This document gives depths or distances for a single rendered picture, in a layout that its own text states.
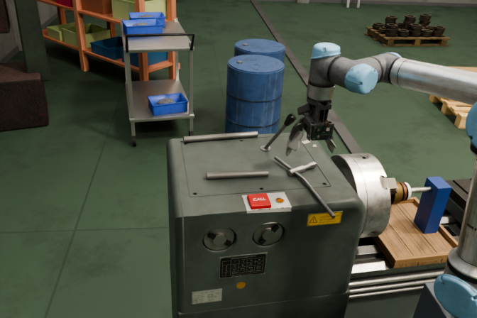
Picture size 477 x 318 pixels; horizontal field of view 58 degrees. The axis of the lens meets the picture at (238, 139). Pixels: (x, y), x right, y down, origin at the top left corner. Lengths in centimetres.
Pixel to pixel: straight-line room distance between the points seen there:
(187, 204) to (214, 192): 10
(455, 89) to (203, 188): 74
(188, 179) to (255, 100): 250
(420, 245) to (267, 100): 230
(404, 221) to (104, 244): 194
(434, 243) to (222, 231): 94
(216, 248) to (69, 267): 176
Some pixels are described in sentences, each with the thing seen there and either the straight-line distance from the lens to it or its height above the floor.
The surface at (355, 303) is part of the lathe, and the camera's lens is 206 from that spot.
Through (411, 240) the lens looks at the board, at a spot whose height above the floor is 89.
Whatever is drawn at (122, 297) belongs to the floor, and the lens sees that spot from 275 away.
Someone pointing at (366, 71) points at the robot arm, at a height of 168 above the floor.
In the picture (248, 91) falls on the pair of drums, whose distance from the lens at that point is 380.
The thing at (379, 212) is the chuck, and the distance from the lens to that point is 159.
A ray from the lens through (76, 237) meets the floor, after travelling 320.
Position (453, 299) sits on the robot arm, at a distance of 115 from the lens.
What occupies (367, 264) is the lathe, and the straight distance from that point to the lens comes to 176.
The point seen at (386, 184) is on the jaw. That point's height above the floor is 119.
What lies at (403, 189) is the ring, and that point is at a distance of 177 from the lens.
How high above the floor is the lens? 202
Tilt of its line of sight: 28 degrees down
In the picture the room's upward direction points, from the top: 3 degrees clockwise
